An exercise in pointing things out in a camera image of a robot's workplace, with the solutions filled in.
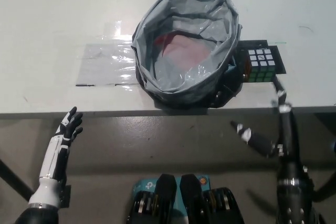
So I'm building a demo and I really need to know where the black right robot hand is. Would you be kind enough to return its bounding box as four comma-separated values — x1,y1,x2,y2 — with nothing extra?
230,78,313,187

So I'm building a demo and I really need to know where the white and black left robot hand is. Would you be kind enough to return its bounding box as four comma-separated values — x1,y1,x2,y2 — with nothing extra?
28,106,84,207

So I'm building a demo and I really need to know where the rubik's cube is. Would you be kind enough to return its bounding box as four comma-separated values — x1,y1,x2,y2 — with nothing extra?
240,48,279,83

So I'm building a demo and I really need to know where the grey plastic-lined bin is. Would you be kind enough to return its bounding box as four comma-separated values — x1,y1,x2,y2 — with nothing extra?
131,0,244,109

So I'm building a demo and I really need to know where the black floor tape patch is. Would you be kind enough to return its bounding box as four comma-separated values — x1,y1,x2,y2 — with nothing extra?
59,184,72,208

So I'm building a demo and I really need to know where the black table leg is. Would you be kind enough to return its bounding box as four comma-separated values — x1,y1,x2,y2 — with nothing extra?
0,159,35,201

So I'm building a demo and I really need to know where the teal tp-link box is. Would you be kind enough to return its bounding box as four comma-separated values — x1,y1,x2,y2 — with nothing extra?
132,173,212,211

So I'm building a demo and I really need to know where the black tape square marker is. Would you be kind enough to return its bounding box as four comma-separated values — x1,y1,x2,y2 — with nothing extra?
236,39,288,82

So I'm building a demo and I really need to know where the clear tape patch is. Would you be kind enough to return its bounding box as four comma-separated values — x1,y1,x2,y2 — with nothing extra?
75,41,139,87

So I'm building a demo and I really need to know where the black left robot body block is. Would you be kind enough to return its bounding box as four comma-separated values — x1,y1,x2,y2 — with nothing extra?
127,173,179,224

